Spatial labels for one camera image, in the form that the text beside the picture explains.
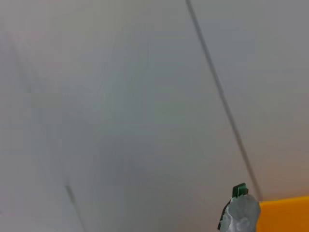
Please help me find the green plastic wrapper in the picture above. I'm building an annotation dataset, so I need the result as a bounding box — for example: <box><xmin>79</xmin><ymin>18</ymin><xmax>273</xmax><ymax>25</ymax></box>
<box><xmin>217</xmin><ymin>183</ymin><xmax>262</xmax><ymax>232</ymax></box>

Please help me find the yellow plastic bin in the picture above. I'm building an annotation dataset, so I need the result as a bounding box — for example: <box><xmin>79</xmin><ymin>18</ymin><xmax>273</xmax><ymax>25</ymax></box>
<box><xmin>255</xmin><ymin>196</ymin><xmax>309</xmax><ymax>232</ymax></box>

